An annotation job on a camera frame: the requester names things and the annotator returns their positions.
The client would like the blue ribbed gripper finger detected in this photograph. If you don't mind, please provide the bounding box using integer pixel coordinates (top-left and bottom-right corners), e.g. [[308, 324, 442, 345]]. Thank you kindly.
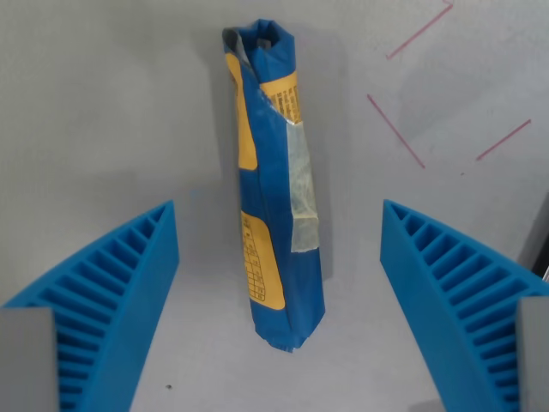
[[380, 198, 549, 412], [0, 200, 180, 412]]

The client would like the blue and yellow rolled bag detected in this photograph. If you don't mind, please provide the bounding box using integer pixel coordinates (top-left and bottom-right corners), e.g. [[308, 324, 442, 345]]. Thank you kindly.
[[221, 17, 326, 355]]

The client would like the dark grey box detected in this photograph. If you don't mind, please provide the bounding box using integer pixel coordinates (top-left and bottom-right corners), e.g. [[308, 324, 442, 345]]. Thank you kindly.
[[516, 201, 549, 284]]

